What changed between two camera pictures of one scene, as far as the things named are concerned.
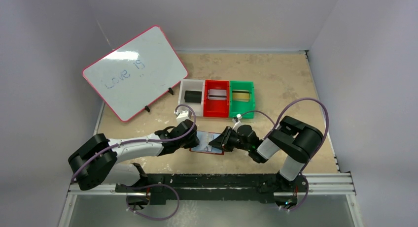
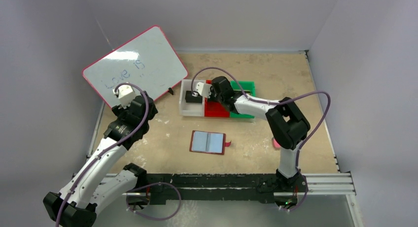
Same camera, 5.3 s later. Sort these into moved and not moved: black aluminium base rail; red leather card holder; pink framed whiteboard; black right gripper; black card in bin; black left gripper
Moved: black right gripper; black left gripper
Not moved: black card in bin; red leather card holder; black aluminium base rail; pink framed whiteboard
